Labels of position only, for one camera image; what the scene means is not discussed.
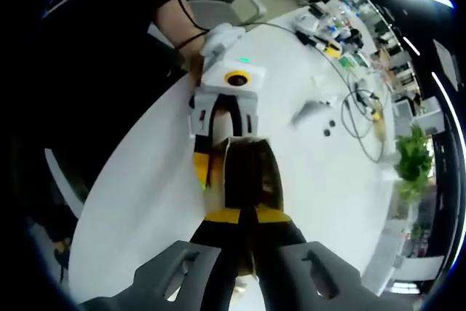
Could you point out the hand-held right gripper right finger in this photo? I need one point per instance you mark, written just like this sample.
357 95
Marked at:
280 263

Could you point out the tan wooden piece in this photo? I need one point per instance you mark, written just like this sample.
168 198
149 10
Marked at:
381 132

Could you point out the square ceiling panel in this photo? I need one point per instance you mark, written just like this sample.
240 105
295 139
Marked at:
446 63

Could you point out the gold paper bag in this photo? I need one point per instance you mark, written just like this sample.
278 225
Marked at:
218 165

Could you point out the white equipment box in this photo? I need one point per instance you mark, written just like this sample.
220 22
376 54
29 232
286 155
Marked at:
307 23

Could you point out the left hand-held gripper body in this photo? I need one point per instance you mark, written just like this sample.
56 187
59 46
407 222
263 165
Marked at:
218 78

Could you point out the bundle of foil masks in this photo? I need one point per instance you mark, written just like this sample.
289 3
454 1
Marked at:
271 194

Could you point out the person in black shirt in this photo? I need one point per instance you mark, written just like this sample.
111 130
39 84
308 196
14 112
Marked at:
91 89

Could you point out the green box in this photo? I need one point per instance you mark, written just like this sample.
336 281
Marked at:
351 61

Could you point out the spare gripper with yellow tip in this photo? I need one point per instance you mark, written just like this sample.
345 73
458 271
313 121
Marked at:
333 49
376 116

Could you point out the green potted plant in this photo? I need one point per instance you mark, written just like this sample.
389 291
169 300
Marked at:
413 158

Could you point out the long ceiling light strip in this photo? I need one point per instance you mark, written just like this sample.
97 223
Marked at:
448 107

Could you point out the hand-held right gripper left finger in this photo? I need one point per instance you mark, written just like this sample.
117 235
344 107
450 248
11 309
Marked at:
215 252

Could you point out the white table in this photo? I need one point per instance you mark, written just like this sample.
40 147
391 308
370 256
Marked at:
327 198

